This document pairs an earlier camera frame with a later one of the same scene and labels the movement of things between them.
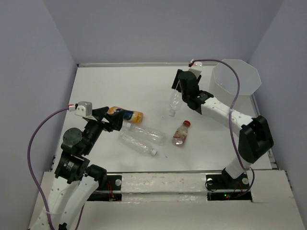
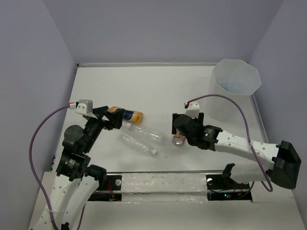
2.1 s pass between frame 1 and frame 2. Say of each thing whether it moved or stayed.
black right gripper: moved
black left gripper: stayed
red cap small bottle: stayed
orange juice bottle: stayed
